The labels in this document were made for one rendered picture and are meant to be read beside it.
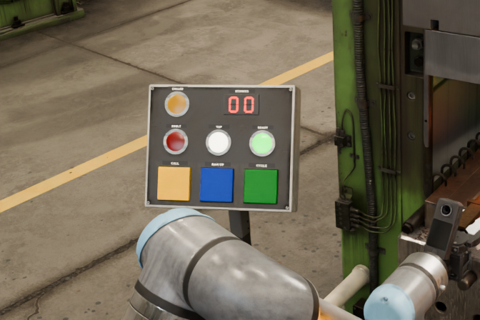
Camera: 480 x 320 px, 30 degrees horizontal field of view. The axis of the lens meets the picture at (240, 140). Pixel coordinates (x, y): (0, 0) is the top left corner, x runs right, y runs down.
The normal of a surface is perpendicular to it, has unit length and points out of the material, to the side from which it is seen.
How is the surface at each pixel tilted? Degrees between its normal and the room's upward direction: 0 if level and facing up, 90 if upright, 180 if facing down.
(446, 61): 90
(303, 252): 0
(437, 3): 90
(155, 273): 53
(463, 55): 90
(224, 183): 60
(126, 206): 0
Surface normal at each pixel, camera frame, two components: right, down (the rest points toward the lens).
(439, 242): -0.55, -0.12
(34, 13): 0.58, 0.31
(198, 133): -0.23, -0.06
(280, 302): 0.33, -0.24
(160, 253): -0.69, -0.29
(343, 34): -0.61, 0.40
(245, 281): 0.07, -0.38
